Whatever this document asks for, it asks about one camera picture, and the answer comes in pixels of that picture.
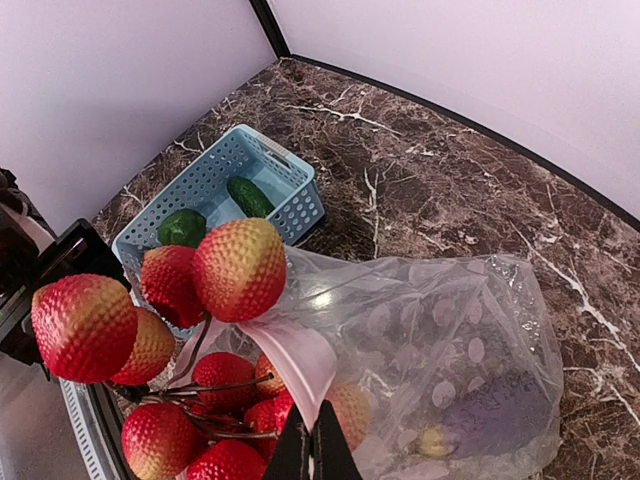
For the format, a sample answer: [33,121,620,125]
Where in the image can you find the clear zip top bag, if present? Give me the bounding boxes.
[169,244,566,480]

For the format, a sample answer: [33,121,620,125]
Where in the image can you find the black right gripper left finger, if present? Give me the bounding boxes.
[262,405,312,480]

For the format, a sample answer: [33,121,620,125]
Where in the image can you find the blue perforated plastic basket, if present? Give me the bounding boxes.
[112,124,325,308]

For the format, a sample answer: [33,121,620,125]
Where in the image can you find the green cucumber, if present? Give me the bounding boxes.
[226,176,275,218]

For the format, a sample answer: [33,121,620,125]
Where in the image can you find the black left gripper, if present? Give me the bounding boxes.
[1,219,125,366]

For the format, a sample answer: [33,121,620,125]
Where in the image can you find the purple eggplant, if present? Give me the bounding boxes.
[418,372,552,460]

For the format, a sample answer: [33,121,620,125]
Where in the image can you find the red lychee bunch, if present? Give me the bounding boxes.
[32,218,371,479]

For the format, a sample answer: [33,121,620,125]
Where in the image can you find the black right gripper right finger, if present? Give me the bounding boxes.
[311,400,362,480]

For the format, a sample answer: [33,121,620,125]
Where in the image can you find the black enclosure frame post left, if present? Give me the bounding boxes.
[249,0,291,58]

